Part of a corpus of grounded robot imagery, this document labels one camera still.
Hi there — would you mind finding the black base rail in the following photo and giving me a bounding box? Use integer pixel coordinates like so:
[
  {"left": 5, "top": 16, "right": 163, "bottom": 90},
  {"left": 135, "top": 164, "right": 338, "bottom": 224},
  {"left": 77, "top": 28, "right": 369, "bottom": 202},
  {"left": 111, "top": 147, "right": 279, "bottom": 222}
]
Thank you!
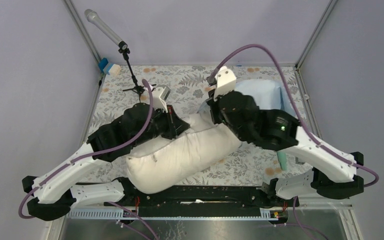
[{"left": 116, "top": 185, "right": 300, "bottom": 216}]

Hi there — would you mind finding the white slotted cable duct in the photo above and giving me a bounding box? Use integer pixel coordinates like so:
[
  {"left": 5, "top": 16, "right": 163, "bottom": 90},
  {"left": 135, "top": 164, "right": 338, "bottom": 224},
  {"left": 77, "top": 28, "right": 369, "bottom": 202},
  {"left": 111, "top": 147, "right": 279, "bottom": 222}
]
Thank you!
[{"left": 67, "top": 208, "right": 278, "bottom": 222}]

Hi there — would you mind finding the floral patterned bed sheet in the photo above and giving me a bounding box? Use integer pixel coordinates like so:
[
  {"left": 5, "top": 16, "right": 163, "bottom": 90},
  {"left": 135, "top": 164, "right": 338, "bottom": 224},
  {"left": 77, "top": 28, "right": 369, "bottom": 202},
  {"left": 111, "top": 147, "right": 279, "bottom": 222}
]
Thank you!
[{"left": 81, "top": 65, "right": 312, "bottom": 186}]

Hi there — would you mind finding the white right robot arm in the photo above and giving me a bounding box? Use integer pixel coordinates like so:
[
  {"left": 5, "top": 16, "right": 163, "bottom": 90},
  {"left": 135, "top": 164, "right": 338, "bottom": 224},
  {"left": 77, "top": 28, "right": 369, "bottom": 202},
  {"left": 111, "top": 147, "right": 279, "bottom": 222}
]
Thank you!
[{"left": 206, "top": 90, "right": 364, "bottom": 206}]

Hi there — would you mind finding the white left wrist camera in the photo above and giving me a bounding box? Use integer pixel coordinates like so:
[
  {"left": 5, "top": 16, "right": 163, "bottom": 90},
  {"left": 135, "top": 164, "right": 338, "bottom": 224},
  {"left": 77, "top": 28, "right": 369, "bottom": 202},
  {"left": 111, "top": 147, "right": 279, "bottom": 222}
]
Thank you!
[{"left": 152, "top": 85, "right": 171, "bottom": 113}]

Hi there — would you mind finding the silver microphone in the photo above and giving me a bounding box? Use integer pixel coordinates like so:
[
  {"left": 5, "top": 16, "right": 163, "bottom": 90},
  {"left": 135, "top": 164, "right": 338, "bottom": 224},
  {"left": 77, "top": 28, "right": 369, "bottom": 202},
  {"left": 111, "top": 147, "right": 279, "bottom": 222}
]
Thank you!
[{"left": 84, "top": 9, "right": 128, "bottom": 52}]

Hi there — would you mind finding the light blue pillowcase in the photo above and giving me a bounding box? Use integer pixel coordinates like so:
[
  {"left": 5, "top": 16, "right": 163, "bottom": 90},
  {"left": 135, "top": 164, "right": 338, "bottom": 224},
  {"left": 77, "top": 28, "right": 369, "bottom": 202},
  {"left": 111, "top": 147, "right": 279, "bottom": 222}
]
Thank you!
[{"left": 196, "top": 78, "right": 299, "bottom": 119}]

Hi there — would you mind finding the white pillow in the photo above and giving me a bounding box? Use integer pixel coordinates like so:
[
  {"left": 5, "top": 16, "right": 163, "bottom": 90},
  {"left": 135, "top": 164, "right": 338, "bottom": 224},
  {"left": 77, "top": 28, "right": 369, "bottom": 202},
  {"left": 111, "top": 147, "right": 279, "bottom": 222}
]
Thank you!
[{"left": 125, "top": 111, "right": 241, "bottom": 194}]

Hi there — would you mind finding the teal green cylindrical tool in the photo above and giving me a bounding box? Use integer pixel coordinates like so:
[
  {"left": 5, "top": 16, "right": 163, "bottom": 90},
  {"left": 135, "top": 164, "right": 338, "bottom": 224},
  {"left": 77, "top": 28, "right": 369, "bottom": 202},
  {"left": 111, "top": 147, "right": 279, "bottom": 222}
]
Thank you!
[{"left": 276, "top": 151, "right": 288, "bottom": 171}]

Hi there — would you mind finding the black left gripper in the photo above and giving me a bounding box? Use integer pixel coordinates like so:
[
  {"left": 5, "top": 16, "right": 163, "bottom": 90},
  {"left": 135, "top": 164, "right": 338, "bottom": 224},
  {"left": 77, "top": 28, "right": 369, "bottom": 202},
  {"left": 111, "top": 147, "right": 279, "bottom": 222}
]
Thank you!
[{"left": 132, "top": 103, "right": 190, "bottom": 147}]

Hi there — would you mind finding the black microphone tripod stand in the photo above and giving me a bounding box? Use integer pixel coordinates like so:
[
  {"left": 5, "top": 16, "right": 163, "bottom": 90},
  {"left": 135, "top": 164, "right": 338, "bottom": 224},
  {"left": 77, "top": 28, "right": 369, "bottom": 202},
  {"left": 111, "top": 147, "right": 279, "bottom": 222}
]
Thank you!
[{"left": 118, "top": 45, "right": 145, "bottom": 100}]

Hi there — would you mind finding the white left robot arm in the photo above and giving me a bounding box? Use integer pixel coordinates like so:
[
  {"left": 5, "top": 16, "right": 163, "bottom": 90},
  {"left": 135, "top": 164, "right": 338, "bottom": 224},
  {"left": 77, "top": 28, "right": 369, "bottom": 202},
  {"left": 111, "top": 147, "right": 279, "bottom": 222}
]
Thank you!
[{"left": 18, "top": 103, "right": 190, "bottom": 221}]

